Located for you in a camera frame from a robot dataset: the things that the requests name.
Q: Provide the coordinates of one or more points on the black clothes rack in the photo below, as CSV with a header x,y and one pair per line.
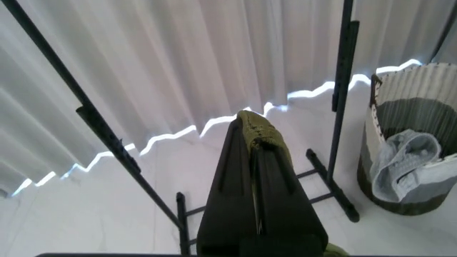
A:
x,y
342,71

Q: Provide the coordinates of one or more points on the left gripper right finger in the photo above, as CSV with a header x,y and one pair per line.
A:
x,y
289,221

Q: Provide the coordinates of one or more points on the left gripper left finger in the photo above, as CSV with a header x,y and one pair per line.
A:
x,y
221,221

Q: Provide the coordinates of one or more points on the white laundry basket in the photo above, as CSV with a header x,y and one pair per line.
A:
x,y
410,85

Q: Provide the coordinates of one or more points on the pale grey shorts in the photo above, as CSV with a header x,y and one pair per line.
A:
x,y
400,171

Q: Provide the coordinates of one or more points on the green long-sleeved shirt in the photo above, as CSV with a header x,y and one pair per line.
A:
x,y
260,130

